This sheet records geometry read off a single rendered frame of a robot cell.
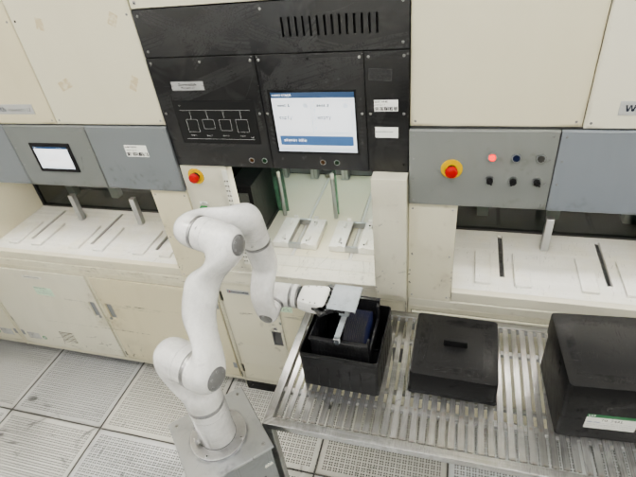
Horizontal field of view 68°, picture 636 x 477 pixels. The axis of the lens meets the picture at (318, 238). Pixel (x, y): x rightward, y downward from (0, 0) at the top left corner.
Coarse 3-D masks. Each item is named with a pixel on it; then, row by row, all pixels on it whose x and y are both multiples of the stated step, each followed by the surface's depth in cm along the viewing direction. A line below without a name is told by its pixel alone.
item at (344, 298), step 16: (336, 288) 164; (352, 288) 164; (336, 304) 158; (352, 304) 157; (368, 304) 173; (320, 320) 171; (336, 320) 182; (320, 336) 173; (336, 336) 157; (320, 352) 165; (336, 352) 162; (352, 352) 160; (368, 352) 159
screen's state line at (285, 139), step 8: (280, 136) 164; (288, 136) 164; (296, 136) 163; (304, 136) 162; (312, 136) 161; (320, 136) 160; (328, 136) 159; (336, 136) 159; (344, 136) 158; (352, 136) 157; (288, 144) 165; (296, 144) 164; (304, 144) 164; (312, 144) 163; (320, 144) 162; (328, 144) 161; (336, 144) 160; (344, 144) 160; (352, 144) 159
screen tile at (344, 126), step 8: (320, 104) 153; (328, 104) 153; (336, 104) 152; (320, 112) 155; (328, 112) 154; (336, 112) 153; (344, 112) 153; (344, 120) 154; (320, 128) 158; (328, 128) 158; (336, 128) 157; (344, 128) 156; (352, 128) 155
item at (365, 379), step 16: (384, 320) 181; (384, 336) 165; (304, 352) 162; (384, 352) 169; (304, 368) 168; (320, 368) 165; (336, 368) 162; (352, 368) 160; (368, 368) 157; (384, 368) 173; (320, 384) 171; (336, 384) 168; (352, 384) 165; (368, 384) 163
